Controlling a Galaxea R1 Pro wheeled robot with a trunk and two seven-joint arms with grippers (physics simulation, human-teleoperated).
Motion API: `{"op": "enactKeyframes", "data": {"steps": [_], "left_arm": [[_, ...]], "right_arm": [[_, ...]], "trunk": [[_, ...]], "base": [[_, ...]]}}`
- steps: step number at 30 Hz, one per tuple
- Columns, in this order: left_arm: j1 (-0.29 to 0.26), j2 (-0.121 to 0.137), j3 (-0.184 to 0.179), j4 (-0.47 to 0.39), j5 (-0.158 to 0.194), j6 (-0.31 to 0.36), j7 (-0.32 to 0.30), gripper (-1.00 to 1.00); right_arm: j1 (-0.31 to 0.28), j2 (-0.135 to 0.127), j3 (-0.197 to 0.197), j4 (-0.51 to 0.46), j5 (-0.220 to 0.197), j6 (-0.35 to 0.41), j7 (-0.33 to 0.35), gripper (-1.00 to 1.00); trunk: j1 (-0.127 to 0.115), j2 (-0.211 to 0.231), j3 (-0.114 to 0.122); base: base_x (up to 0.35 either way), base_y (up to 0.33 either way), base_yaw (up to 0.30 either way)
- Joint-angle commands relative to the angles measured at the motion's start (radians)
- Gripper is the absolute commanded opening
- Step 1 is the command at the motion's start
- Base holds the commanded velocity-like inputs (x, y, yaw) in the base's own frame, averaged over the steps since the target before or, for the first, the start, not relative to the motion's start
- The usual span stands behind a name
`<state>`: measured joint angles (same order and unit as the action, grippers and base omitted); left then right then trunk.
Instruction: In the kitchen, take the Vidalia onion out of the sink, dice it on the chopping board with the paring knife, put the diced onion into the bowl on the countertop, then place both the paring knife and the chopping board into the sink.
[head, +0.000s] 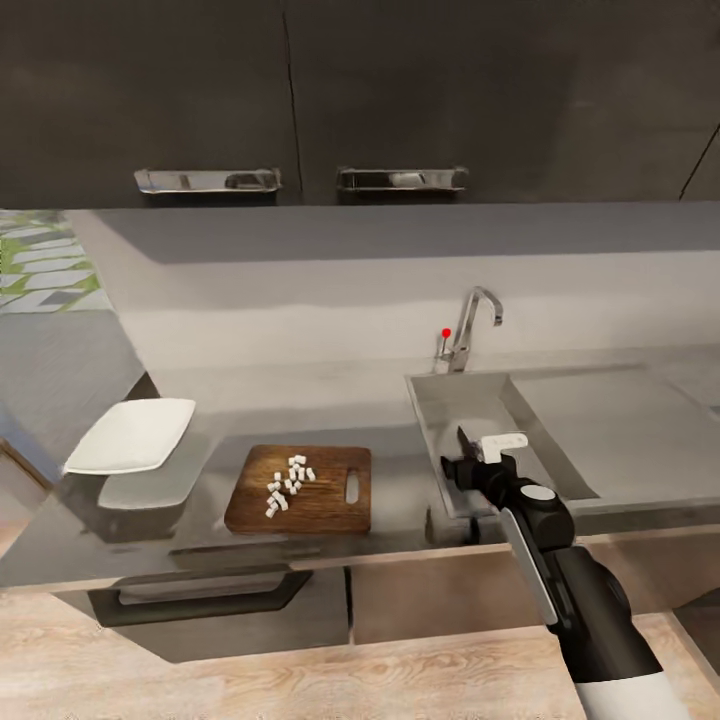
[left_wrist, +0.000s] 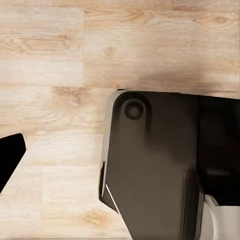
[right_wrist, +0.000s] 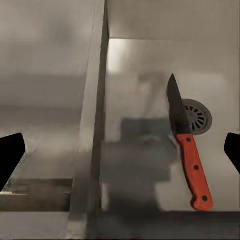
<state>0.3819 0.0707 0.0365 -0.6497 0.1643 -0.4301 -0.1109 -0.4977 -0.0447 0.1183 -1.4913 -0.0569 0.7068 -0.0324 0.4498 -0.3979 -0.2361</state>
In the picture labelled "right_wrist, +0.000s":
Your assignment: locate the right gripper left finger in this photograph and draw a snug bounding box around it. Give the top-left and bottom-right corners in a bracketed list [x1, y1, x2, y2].
[0, 133, 26, 192]

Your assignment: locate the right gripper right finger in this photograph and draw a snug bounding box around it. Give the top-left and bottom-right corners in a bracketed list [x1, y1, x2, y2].
[224, 133, 240, 173]

